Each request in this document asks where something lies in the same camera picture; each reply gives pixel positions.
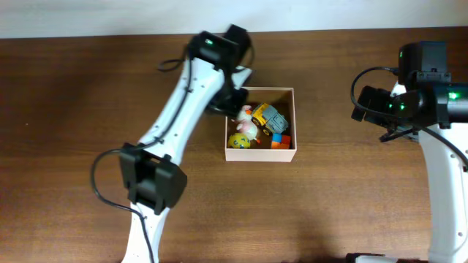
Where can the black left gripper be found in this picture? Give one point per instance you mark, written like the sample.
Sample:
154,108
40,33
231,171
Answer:
232,110

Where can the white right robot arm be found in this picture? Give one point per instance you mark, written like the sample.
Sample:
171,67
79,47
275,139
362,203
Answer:
427,106

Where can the yellow grey toy truck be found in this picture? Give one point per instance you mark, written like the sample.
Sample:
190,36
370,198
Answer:
269,119

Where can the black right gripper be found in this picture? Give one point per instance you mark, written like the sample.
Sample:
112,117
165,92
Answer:
376,96

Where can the pink white toy duck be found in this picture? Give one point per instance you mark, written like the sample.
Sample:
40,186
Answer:
245,125

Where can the colourful two-by-two puzzle cube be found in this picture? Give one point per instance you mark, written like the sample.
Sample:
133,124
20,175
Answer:
280,141

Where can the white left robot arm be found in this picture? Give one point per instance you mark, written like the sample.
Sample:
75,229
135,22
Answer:
212,79

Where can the yellow ball with blue letters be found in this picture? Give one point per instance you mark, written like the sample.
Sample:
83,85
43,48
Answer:
238,141

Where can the white open cardboard box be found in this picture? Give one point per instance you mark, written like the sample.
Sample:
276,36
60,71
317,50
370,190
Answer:
283,99

